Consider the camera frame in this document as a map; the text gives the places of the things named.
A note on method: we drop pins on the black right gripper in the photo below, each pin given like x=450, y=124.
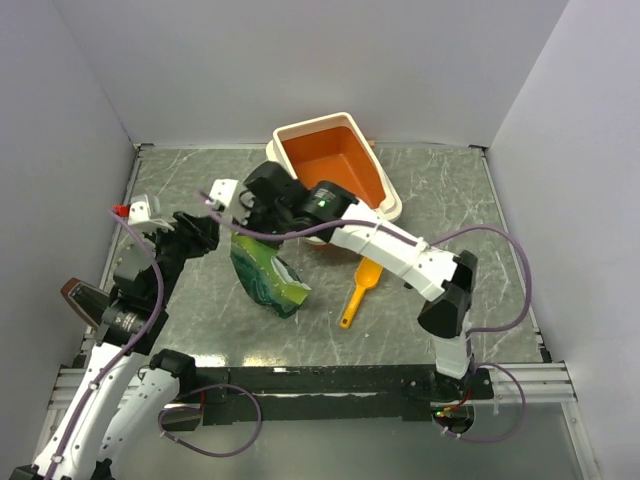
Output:
x=255, y=206

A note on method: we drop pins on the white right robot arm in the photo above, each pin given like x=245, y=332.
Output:
x=443, y=279

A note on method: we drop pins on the green cat litter bag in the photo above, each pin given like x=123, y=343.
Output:
x=267, y=279

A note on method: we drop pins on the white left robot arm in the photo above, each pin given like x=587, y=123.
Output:
x=125, y=386

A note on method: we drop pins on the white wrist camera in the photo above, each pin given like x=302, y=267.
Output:
x=143, y=214
x=225, y=196

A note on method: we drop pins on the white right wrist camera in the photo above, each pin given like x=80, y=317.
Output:
x=225, y=196

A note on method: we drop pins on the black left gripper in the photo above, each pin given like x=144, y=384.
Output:
x=198, y=234

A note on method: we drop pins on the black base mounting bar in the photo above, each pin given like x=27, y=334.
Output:
x=228, y=395

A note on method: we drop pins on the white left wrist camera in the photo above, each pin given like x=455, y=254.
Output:
x=143, y=214

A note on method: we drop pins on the brown black side object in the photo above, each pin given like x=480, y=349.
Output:
x=86, y=300

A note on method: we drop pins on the yellow plastic litter scoop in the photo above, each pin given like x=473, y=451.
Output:
x=366, y=277

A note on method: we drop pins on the orange and cream litter box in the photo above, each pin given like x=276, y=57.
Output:
x=333, y=148

